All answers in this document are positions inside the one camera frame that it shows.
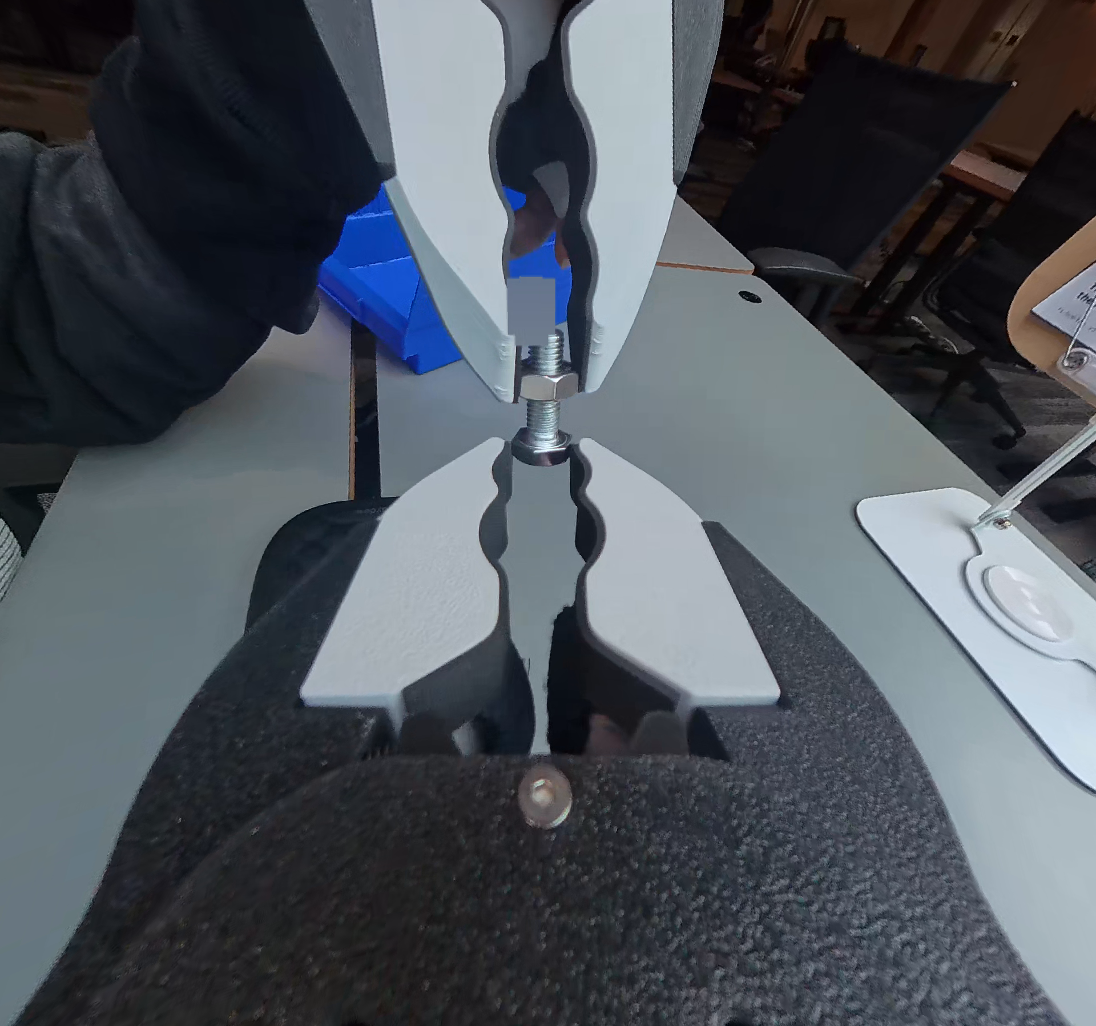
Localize printed instruction sheet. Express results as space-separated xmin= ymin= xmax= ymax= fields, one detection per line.
xmin=1031 ymin=264 xmax=1096 ymax=335

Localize person's left hand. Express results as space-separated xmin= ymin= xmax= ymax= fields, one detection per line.
xmin=488 ymin=58 xmax=594 ymax=269

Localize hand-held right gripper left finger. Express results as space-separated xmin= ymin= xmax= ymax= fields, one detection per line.
xmin=300 ymin=437 xmax=508 ymax=740

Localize blue plastic bin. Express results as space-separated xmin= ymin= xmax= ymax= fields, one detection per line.
xmin=319 ymin=187 xmax=468 ymax=376

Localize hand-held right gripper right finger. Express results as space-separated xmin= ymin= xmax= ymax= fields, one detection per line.
xmin=572 ymin=437 xmax=782 ymax=712

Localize silver hex bolt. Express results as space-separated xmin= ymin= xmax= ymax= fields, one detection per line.
xmin=511 ymin=331 xmax=573 ymax=469

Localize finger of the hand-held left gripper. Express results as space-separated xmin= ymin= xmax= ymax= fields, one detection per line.
xmin=364 ymin=0 xmax=521 ymax=404
xmin=561 ymin=0 xmax=676 ymax=395

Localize black white patterned pants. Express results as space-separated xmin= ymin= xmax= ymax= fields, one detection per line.
xmin=0 ymin=516 xmax=27 ymax=607

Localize person's dark grey shirt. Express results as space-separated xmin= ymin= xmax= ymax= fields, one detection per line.
xmin=0 ymin=131 xmax=322 ymax=449

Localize black honeycomb wrist pad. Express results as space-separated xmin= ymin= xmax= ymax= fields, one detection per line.
xmin=247 ymin=499 xmax=386 ymax=626

